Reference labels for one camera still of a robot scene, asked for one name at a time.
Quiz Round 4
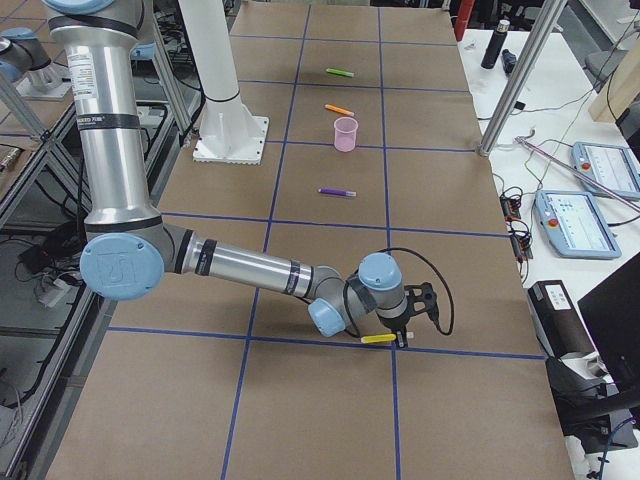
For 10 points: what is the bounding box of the brown paper table mat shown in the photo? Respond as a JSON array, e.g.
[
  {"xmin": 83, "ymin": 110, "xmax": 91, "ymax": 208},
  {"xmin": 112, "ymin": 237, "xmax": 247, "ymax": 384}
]
[{"xmin": 48, "ymin": 2, "xmax": 572, "ymax": 479}]

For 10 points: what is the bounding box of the dark brown box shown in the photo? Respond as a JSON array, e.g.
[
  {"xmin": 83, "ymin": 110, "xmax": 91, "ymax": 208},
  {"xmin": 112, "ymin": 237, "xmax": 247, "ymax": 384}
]
[{"xmin": 527, "ymin": 280, "xmax": 595, "ymax": 360}]

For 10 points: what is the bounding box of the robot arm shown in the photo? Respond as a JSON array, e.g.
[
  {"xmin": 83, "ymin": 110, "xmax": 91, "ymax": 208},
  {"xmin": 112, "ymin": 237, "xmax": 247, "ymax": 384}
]
[{"xmin": 46, "ymin": 1, "xmax": 439, "ymax": 348}]

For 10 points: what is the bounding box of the far blue teach pendant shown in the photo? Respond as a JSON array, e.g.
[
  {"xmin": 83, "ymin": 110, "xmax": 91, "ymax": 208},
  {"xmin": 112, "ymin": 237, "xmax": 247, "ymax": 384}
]
[{"xmin": 571, "ymin": 142, "xmax": 639, "ymax": 201}]

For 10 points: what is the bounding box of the blue teach pendant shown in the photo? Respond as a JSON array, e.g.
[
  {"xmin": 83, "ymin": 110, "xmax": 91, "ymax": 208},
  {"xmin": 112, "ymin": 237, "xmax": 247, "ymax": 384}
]
[
  {"xmin": 571, "ymin": 142, "xmax": 639, "ymax": 201},
  {"xmin": 534, "ymin": 190, "xmax": 621, "ymax": 260}
]

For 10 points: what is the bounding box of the purple highlighter pen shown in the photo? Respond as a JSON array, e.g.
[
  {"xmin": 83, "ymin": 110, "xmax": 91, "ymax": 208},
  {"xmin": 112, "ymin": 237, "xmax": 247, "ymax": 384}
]
[{"xmin": 318, "ymin": 188, "xmax": 357, "ymax": 198}]

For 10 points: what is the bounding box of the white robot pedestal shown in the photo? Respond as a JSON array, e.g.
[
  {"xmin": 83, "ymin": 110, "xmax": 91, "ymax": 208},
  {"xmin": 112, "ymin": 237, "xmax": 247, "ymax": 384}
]
[{"xmin": 179, "ymin": 0, "xmax": 269, "ymax": 165}]

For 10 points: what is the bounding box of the green highlighter pen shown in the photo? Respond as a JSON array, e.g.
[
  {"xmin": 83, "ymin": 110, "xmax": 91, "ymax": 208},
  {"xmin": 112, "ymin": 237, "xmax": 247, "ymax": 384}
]
[{"xmin": 325, "ymin": 68, "xmax": 355, "ymax": 78}]

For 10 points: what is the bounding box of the near blue teach pendant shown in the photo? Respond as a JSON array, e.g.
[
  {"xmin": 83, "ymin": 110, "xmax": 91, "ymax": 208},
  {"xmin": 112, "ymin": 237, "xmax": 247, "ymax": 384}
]
[{"xmin": 534, "ymin": 190, "xmax": 621, "ymax": 260}]

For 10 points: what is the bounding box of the yellow highlighter pen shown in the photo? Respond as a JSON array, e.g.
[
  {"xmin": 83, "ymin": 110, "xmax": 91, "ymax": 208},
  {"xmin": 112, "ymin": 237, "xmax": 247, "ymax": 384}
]
[{"xmin": 360, "ymin": 331, "xmax": 414, "ymax": 345}]

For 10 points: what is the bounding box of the orange highlighter pen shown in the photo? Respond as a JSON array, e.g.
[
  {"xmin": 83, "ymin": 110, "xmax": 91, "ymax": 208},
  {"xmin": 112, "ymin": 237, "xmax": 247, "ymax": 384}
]
[{"xmin": 324, "ymin": 104, "xmax": 355, "ymax": 117}]

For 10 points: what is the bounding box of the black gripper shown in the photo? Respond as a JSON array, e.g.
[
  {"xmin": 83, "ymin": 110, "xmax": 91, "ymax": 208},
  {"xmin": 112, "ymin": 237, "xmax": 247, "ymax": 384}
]
[{"xmin": 388, "ymin": 282, "xmax": 436, "ymax": 347}]

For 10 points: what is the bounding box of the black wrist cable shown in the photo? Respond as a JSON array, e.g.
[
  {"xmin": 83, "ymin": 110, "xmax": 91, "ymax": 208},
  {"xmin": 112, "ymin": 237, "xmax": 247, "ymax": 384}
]
[{"xmin": 344, "ymin": 247, "xmax": 455, "ymax": 339}]

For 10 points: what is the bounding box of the black monitor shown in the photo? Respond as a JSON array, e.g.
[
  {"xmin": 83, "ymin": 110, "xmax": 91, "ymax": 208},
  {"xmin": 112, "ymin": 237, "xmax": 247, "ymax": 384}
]
[{"xmin": 578, "ymin": 254, "xmax": 639, "ymax": 386}]

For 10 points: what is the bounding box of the black water bottle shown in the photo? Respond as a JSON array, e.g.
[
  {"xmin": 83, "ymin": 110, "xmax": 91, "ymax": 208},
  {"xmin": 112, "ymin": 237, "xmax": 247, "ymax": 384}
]
[{"xmin": 481, "ymin": 19, "xmax": 510, "ymax": 69}]

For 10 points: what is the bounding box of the aluminium frame post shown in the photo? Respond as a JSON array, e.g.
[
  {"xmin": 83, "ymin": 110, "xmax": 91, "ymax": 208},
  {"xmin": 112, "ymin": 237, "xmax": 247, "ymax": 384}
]
[{"xmin": 476, "ymin": 0, "xmax": 567, "ymax": 157}]

